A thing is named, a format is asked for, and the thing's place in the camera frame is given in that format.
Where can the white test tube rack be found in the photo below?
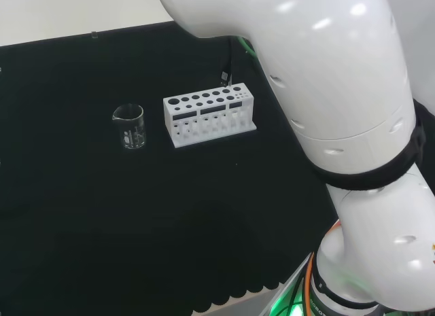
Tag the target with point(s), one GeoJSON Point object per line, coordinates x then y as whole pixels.
{"type": "Point", "coordinates": [190, 107]}

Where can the clear glass beaker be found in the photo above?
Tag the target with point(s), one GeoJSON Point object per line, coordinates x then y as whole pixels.
{"type": "Point", "coordinates": [132, 132]}

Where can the black bench cloth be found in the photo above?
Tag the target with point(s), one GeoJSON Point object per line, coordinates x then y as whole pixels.
{"type": "Point", "coordinates": [102, 210]}

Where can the clear cloth clip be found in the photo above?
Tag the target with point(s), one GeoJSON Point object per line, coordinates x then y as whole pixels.
{"type": "Point", "coordinates": [94, 34]}

